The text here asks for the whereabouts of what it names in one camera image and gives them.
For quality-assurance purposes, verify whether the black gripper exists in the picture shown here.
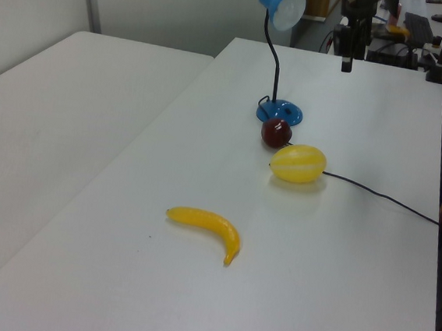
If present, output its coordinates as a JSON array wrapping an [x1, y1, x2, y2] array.
[[329, 14, 376, 75]]

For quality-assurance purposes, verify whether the blue gooseneck desk lamp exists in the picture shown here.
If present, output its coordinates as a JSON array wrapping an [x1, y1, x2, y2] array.
[[246, 0, 314, 126]]

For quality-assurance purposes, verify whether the yellow object on desk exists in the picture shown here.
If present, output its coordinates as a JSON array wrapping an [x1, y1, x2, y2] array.
[[386, 24, 411, 38]]

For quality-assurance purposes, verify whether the black keyboard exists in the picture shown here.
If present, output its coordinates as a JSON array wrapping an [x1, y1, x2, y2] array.
[[401, 11, 437, 44]]

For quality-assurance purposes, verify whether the dark red toy apple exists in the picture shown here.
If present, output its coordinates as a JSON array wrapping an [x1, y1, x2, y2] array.
[[260, 116, 295, 150]]

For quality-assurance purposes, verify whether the yellow striped toy melon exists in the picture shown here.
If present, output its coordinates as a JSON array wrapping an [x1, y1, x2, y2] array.
[[267, 141, 329, 186]]

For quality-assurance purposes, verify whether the yellow toy banana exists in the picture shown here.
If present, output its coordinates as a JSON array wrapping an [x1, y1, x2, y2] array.
[[161, 204, 245, 269]]

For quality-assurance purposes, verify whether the white side table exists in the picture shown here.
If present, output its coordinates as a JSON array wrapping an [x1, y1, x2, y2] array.
[[0, 23, 217, 316]]

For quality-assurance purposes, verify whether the black lamp power cable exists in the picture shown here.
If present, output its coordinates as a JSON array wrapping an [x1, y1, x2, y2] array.
[[247, 94, 442, 226]]

